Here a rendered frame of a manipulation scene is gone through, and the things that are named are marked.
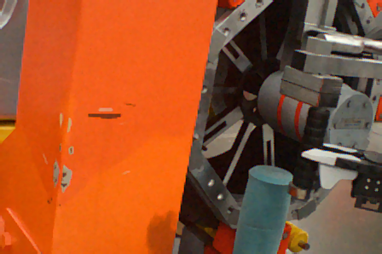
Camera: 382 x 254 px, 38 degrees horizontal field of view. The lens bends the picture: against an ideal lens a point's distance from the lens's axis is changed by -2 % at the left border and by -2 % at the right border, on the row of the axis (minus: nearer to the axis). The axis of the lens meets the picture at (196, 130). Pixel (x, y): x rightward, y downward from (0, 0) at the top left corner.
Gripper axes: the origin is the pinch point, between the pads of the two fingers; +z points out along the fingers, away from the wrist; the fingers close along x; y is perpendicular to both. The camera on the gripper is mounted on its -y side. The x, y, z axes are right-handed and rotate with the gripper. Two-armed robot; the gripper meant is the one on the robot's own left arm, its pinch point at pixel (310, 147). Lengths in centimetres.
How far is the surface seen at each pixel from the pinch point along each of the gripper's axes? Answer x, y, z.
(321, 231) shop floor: 175, 82, -27
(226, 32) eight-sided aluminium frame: 11.5, -14.8, 18.4
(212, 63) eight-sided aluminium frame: 9.4, -9.1, 19.5
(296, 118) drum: 17.0, -1.1, 2.8
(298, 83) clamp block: 0.7, -9.9, 4.3
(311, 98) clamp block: -1.8, -8.3, 1.8
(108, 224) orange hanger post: -34.7, 5.1, 22.0
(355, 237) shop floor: 177, 82, -45
